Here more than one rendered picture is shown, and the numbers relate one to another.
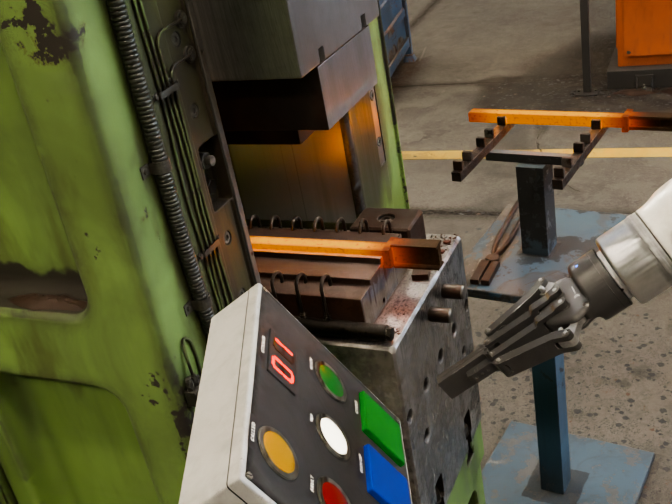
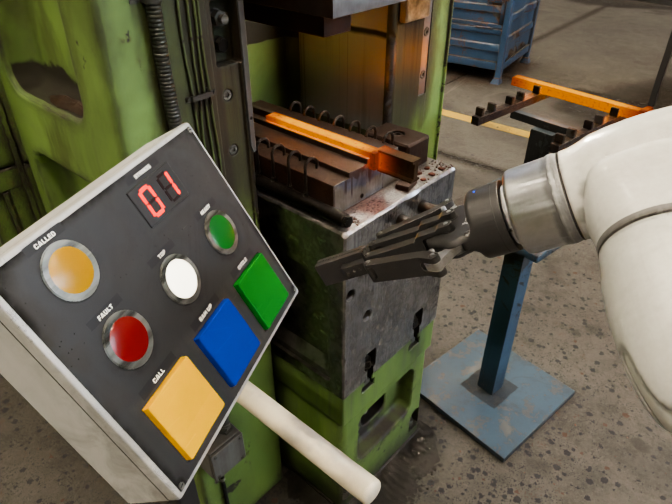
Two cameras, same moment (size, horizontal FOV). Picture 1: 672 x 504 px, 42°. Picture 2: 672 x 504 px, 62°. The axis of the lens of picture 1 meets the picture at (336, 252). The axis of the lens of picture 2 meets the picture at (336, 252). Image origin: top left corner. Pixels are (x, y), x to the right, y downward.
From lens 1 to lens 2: 46 cm
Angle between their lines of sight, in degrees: 13
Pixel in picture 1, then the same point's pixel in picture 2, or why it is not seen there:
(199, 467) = not seen: outside the picture
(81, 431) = not seen: hidden behind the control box
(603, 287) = (489, 221)
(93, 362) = (88, 163)
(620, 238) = (526, 173)
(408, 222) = (412, 141)
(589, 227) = not seen: hidden behind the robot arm
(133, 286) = (106, 101)
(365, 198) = (393, 116)
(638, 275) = (529, 218)
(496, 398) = (475, 310)
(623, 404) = (568, 347)
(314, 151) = (363, 64)
